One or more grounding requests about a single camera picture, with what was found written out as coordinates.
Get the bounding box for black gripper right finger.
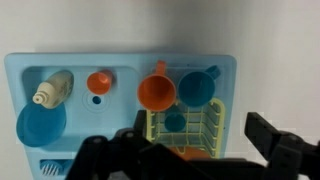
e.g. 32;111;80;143
244;111;320;180

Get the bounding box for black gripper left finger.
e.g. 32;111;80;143
64;109;214;180

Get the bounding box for blue toy mug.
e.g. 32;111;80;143
177;65;222;108

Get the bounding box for light blue toy sink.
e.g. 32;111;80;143
3;52;238;180

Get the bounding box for orange toy mug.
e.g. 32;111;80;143
137;60;177;112

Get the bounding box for yellow toy dish rack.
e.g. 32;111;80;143
145;97;226;160

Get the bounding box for small orange toy cup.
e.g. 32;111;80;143
86;69;114;96

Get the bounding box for blue toy plate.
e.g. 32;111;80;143
16;99;67;148

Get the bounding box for orange toy plate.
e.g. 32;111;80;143
173;145;211;162

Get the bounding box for cream toy soap bottle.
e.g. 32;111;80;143
32;70;75;110

